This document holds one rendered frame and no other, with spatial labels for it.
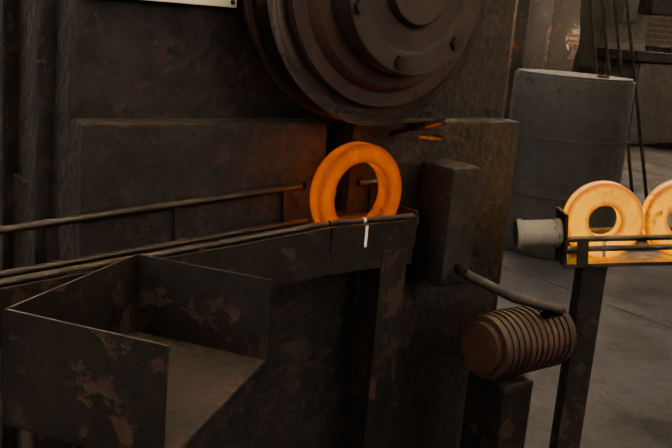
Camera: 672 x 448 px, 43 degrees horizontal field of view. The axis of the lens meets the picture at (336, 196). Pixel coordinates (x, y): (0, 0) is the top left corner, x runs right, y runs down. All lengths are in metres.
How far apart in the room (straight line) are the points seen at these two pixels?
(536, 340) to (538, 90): 2.58
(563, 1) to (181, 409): 4.93
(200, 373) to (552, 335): 0.81
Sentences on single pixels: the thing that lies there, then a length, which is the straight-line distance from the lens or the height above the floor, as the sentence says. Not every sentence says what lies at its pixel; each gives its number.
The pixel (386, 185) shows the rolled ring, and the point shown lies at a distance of 1.55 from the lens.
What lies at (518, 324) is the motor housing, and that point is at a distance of 1.66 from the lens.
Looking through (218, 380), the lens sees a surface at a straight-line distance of 1.10.
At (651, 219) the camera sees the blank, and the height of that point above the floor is 0.72.
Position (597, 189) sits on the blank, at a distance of 1.75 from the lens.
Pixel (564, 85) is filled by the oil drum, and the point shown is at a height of 0.84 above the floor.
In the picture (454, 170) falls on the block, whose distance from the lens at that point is 1.63.
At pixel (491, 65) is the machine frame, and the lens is 1.88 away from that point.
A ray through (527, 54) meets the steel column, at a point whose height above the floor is 0.92.
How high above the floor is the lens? 1.06
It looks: 12 degrees down
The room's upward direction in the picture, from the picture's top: 5 degrees clockwise
